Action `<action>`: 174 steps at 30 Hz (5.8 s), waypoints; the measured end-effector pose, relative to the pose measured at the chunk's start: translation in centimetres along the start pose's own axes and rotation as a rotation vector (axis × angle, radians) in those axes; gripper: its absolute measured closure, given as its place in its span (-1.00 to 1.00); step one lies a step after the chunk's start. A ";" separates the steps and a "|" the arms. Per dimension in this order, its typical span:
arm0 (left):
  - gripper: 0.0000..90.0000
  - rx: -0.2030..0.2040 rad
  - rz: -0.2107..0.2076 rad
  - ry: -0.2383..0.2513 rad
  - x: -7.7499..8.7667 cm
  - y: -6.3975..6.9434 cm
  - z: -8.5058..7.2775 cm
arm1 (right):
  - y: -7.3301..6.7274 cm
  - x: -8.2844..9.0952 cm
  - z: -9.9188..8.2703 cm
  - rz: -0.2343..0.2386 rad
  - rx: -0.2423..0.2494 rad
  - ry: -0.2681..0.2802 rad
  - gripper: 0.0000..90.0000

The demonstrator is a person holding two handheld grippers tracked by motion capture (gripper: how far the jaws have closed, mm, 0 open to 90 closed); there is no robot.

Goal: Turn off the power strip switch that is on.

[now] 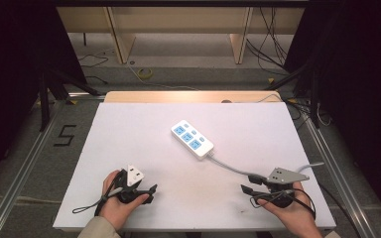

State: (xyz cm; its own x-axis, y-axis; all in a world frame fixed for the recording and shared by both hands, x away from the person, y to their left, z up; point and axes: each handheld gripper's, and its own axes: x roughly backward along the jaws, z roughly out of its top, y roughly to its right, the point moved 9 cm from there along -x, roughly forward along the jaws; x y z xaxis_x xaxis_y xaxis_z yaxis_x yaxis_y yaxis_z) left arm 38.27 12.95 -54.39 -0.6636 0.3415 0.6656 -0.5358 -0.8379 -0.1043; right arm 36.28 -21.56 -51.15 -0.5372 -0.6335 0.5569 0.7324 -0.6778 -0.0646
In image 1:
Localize white table board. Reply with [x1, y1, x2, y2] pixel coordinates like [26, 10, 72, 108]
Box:
[52, 101, 337, 232]

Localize aluminium floor rail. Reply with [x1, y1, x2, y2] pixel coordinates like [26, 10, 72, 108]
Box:
[0, 92, 106, 238]
[296, 105, 380, 238]

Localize yellow tape roll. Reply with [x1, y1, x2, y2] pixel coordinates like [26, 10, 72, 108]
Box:
[136, 66, 154, 80]

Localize person's right hand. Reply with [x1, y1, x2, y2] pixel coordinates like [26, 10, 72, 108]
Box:
[256, 180, 324, 238]

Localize wooden bench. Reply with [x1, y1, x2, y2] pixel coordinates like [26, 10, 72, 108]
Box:
[56, 6, 306, 65]

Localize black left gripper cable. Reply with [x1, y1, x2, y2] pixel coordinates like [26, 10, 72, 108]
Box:
[71, 172, 127, 217]

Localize black floor cables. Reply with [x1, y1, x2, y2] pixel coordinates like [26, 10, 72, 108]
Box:
[244, 7, 291, 77]

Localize wooden table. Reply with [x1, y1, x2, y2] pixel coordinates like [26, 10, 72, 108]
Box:
[103, 90, 283, 104]

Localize white power strip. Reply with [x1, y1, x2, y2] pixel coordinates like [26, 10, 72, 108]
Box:
[170, 119, 215, 162]

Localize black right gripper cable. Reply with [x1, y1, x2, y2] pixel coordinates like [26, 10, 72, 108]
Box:
[249, 187, 318, 221]

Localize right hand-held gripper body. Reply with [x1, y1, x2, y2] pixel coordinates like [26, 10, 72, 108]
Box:
[257, 167, 311, 209]

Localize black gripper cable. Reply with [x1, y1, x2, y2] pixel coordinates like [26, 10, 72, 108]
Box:
[249, 187, 318, 221]
[71, 172, 127, 217]

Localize black floor cable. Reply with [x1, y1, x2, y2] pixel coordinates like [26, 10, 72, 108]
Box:
[76, 53, 110, 85]

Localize person's left hand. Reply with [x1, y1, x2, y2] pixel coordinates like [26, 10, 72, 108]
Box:
[98, 170, 150, 231]

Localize black metal stand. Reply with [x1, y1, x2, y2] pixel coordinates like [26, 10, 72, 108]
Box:
[37, 63, 102, 133]
[263, 60, 322, 130]

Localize grey power strip cable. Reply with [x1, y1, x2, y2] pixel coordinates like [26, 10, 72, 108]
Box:
[205, 154, 325, 179]

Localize dark curtain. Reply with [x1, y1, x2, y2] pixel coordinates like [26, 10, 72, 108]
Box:
[0, 0, 87, 192]

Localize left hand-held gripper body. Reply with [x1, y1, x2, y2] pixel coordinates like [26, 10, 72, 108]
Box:
[114, 164, 150, 204]

